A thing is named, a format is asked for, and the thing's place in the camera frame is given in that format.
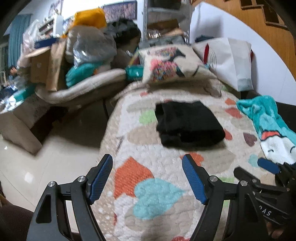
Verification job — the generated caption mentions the teal towel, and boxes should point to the teal towel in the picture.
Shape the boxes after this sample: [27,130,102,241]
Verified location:
[65,62,103,88]

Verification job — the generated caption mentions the white tote bag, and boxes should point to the white tote bag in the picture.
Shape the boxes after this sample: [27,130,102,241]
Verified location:
[192,38,253,92]

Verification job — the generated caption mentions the patchwork heart quilt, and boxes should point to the patchwork heart quilt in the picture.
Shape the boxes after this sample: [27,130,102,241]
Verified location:
[91,78,278,241]

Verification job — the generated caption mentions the black pants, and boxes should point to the black pants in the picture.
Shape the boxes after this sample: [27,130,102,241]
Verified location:
[154,101,226,149]

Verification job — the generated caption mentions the blue curtain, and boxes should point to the blue curtain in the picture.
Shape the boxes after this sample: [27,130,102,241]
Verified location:
[8,14,31,67]

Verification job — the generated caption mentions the teal unicorn blanket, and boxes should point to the teal unicorn blanket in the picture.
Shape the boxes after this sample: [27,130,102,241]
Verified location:
[236,95,295,165]

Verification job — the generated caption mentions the embroidered cream pillow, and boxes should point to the embroidered cream pillow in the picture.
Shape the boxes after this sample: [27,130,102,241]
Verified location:
[139,44,216,84]

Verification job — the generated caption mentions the brown cardboard box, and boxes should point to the brown cardboard box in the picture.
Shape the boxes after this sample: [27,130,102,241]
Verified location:
[25,39,66,92]

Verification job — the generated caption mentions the metal shelf rack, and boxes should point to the metal shelf rack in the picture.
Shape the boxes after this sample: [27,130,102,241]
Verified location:
[142,1,194,44]

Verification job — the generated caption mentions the wooden door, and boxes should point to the wooden door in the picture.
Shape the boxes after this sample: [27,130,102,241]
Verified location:
[191,1,295,84]

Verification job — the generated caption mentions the clear plastic bag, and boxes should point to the clear plastic bag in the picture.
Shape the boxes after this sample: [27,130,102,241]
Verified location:
[65,26,117,67]

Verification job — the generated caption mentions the yellow bag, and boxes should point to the yellow bag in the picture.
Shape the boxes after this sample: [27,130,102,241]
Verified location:
[61,8,107,38]

